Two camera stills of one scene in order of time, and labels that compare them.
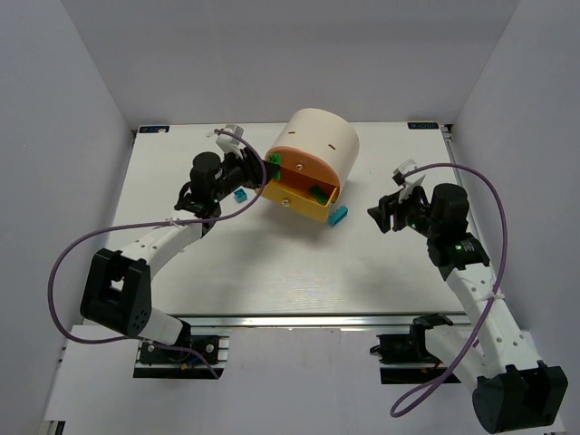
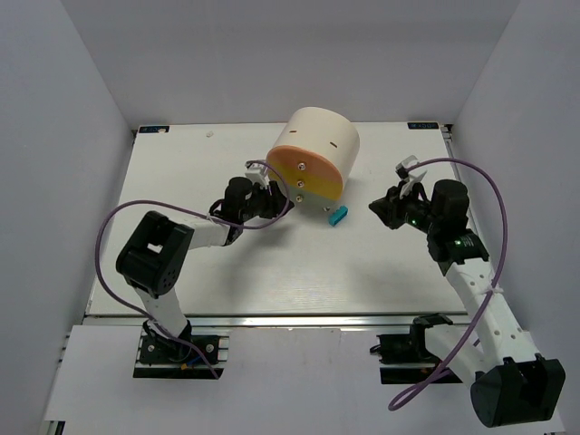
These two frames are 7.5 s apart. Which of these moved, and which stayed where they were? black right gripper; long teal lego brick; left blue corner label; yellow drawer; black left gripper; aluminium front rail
Moved: yellow drawer; black left gripper
Stayed: left blue corner label; long teal lego brick; aluminium front rail; black right gripper
